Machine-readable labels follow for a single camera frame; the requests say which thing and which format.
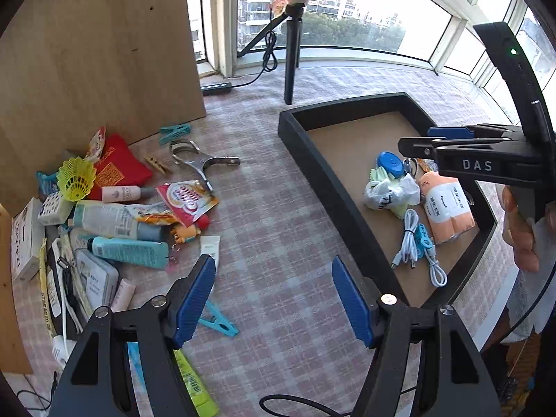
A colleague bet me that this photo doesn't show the green microfiber cloth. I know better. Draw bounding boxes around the green microfiber cloth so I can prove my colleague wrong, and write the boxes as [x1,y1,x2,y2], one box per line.
[364,167,419,219]

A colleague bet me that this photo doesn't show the metal keys carabiner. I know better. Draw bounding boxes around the metal keys carabiner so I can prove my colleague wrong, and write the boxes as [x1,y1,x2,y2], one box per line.
[402,158,424,179]

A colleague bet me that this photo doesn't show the blue clothespin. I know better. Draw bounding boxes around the blue clothespin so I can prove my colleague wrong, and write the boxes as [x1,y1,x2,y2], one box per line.
[199,300,239,338]
[415,223,434,259]

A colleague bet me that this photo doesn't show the wooden clothespin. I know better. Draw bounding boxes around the wooden clothespin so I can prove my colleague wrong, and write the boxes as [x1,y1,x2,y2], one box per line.
[144,155,172,176]

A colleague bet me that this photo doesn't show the small white cream tube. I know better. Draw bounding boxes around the small white cream tube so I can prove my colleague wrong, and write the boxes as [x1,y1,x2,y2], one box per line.
[200,235,221,269]

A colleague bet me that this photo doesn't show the blue tissue packet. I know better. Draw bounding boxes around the blue tissue packet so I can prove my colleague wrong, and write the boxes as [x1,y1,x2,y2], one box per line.
[36,171,59,198]

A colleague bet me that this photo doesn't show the person's right hand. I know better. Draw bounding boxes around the person's right hand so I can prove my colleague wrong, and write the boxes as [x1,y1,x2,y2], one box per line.
[501,186,540,273]

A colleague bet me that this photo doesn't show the black usb hub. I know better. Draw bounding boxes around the black usb hub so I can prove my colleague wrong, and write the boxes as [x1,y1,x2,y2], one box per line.
[201,82,233,96]

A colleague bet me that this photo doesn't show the blue round tape measure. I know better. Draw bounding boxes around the blue round tape measure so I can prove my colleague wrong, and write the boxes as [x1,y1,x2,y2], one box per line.
[376,151,405,179]

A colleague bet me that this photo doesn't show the pink bottle grey cap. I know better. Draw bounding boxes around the pink bottle grey cap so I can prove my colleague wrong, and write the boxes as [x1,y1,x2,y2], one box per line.
[110,279,136,312]

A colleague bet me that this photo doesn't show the yellow chopsticks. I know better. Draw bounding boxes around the yellow chopsticks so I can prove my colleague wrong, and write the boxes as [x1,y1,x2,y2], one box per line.
[39,238,57,339]

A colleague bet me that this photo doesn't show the orange snack packet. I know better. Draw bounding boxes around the orange snack packet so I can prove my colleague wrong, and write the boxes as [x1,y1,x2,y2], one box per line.
[125,202,178,226]

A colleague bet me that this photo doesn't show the black storage tray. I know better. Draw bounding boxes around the black storage tray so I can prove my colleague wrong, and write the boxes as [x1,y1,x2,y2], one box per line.
[278,93,497,307]

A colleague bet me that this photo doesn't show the teal clothespin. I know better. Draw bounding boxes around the teal clothespin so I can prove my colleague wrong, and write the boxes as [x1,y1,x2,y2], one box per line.
[158,122,191,145]

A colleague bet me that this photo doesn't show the white floral cardboard box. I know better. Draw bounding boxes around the white floral cardboard box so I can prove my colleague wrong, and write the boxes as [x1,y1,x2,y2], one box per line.
[11,198,44,283]

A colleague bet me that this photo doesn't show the orange white tissue pack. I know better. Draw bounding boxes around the orange white tissue pack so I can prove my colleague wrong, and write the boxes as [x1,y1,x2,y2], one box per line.
[417,171,476,244]

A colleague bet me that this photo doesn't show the black tripod stand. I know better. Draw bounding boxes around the black tripod stand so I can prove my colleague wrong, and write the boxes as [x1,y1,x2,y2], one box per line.
[237,0,308,105]

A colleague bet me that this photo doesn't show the teal lotion tube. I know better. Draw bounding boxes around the teal lotion tube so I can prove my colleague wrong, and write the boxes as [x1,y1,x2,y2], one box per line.
[87,236,170,269]

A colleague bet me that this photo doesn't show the yellow shuttlecock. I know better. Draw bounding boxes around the yellow shuttlecock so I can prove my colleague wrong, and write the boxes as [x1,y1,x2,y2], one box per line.
[57,157,96,202]

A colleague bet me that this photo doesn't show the white blue pill box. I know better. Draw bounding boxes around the white blue pill box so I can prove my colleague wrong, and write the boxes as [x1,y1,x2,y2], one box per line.
[38,191,74,226]

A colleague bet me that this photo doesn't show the white tube blue cap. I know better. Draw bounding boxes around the white tube blue cap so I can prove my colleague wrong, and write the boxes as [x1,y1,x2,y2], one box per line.
[74,201,164,242]

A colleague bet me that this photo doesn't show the white plastic bag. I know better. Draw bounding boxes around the white plastic bag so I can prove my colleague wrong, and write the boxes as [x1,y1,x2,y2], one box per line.
[363,174,421,210]

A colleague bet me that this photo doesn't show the blue cartoon packet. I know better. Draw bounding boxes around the blue cartoon packet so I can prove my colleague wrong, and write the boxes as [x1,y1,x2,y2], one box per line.
[127,342,146,392]

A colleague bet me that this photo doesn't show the orange crab keychain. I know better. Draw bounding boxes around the orange crab keychain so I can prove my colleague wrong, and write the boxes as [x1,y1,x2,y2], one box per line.
[171,219,210,252]

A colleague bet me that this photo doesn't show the small pink bottle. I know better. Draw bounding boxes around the small pink bottle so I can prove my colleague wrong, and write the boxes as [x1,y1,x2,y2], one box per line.
[102,186,156,203]

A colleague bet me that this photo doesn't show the red packet pouch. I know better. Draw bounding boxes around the red packet pouch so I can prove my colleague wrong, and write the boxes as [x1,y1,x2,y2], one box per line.
[86,134,153,201]

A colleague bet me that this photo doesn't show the lime green tube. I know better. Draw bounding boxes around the lime green tube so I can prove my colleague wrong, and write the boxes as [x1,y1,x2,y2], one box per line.
[173,350,220,417]

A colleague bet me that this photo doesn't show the black power cable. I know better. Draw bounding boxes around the black power cable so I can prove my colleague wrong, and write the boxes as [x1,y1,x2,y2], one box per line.
[258,391,419,417]

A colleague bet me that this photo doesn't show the coffee mate sachet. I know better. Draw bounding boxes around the coffee mate sachet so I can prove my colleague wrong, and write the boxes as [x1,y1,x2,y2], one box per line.
[155,180,219,226]
[417,158,438,173]

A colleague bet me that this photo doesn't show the white usb cable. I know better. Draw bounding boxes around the white usb cable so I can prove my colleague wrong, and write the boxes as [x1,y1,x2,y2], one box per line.
[390,207,422,270]
[418,238,449,288]

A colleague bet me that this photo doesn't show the metal clamp clip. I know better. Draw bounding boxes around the metal clamp clip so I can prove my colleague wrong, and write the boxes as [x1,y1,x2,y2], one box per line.
[169,139,241,195]

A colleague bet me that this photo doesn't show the silver tin box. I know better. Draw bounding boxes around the silver tin box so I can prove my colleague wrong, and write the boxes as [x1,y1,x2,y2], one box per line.
[74,248,120,310]

